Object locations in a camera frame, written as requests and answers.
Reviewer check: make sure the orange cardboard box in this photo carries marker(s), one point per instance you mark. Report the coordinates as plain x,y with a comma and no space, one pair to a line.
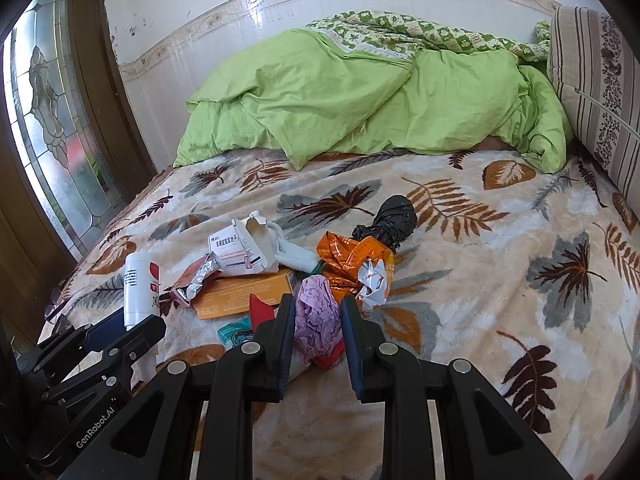
230,297

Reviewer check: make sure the silver foil wrapper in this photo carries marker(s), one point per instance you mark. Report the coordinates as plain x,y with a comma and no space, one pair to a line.
197,282

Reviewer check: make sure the green patterned quilt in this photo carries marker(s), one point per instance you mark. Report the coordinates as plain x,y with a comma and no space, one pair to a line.
425,30

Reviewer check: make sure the striped beige pillow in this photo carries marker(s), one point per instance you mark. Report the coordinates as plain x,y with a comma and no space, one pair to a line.
590,85

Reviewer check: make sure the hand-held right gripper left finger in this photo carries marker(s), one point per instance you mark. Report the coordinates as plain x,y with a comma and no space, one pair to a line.
286,360

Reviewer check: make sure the wooden stained glass door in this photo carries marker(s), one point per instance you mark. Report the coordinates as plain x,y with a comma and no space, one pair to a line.
45,110

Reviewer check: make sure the light green duvet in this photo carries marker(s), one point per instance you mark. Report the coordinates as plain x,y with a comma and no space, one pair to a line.
325,100

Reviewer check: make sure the torn white medicine box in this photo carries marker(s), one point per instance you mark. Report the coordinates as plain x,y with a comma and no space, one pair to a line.
235,252

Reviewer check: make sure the white green-trimmed cloth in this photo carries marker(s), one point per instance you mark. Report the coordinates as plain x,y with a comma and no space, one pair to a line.
295,255

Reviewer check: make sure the leaf print blanket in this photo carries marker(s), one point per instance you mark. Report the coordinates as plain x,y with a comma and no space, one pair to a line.
475,285

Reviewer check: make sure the black plastic bag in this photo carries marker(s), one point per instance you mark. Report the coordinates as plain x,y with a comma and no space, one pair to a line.
395,217

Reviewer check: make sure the crumpled white paper wrapper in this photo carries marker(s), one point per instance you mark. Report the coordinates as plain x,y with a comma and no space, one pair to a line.
372,285

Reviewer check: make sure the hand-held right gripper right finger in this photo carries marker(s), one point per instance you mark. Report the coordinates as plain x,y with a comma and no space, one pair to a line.
350,355

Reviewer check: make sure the orange foil wrapper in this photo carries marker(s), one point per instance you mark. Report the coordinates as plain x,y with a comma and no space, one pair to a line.
340,260

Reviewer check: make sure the white bottle with red label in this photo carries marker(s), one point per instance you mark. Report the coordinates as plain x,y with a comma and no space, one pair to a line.
137,290

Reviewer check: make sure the purple plastic glove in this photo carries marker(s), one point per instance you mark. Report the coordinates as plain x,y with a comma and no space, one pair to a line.
315,315

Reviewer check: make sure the teal printed packet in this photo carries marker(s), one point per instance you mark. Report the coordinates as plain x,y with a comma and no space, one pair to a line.
235,332

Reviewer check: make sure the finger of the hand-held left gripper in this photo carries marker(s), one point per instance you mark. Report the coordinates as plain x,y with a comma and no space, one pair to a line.
102,330
132,342

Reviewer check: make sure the red plastic scrap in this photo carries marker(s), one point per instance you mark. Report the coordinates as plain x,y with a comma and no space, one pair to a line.
260,312
327,357

